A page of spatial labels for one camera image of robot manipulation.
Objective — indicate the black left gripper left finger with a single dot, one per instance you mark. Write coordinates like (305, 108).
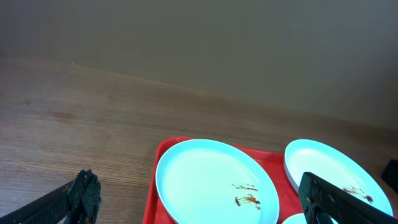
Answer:
(75, 202)

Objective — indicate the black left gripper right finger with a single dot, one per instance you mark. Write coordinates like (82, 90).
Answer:
(323, 203)

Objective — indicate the light blue plate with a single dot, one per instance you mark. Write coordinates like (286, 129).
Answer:
(304, 155)
(207, 181)
(295, 219)

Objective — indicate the red plastic tray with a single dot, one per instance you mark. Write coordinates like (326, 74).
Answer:
(271, 162)

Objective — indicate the black rectangular tray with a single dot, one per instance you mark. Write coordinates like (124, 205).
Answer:
(390, 174)

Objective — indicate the light blue plate front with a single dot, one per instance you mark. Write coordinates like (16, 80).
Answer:
(295, 219)

